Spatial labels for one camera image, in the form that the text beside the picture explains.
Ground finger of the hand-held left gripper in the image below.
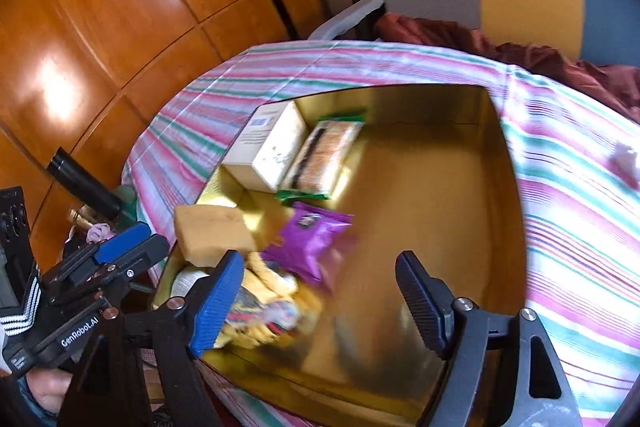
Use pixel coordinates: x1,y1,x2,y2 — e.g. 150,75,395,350
42,223,152,288
67,234,171,304

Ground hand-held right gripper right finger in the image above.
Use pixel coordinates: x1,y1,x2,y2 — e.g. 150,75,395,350
396,250,583,427

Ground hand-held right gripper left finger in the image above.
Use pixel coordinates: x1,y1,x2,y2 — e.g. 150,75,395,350
57,249,246,427

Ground white grey cloth roll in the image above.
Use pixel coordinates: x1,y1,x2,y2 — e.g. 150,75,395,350
170,267,212,300

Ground yellow snack packet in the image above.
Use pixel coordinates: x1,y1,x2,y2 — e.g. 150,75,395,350
215,252,311,350

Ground yellow sponge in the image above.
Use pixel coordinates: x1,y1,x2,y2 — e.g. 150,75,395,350
173,205,258,268

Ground purple snack packet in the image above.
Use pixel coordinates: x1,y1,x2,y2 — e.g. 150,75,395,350
260,202,353,285

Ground gold tin box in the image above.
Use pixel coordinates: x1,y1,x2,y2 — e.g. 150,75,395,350
150,84,528,425

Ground white cardboard box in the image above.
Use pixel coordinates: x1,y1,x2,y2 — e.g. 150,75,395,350
221,101,311,194

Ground green-edged cracker packet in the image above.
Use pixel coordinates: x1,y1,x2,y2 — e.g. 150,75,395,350
276,108,367,202

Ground person's left hand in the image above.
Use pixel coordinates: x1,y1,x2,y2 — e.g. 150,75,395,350
22,369,76,415

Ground pink soft object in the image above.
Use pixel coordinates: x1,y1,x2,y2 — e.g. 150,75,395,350
87,222,115,244

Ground gold-capped bottle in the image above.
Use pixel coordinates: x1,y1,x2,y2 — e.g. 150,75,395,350
67,208,108,233

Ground black tube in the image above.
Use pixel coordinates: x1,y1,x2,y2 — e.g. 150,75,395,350
47,148,122,219

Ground striped tablecloth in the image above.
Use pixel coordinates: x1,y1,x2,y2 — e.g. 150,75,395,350
121,39,640,427

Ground wooden wardrobe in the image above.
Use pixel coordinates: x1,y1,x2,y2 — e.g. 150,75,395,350
0,0,331,278

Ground dark red cloth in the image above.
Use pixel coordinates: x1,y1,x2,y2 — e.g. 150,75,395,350
375,13,640,122

